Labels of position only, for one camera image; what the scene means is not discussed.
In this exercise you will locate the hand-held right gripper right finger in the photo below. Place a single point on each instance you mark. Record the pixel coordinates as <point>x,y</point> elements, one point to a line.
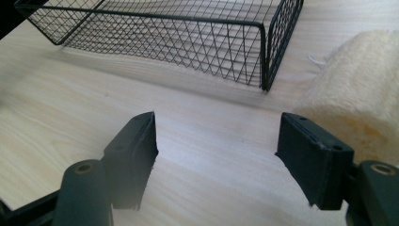
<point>313,160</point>

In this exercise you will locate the cream plush toy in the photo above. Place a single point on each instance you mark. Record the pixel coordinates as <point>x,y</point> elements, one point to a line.
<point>354,94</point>

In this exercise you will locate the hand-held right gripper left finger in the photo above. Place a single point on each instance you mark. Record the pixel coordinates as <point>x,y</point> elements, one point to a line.
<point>131,163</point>

